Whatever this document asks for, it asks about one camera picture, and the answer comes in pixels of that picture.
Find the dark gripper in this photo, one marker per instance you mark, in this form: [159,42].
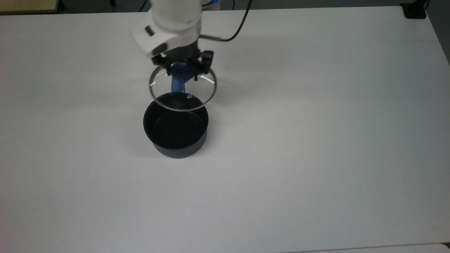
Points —
[181,54]

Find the glass lid with blue knob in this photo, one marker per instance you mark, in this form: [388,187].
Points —
[183,73]

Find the light wooden desk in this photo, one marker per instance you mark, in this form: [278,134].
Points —
[28,5]

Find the black table clamp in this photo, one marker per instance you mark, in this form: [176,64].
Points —
[415,10]

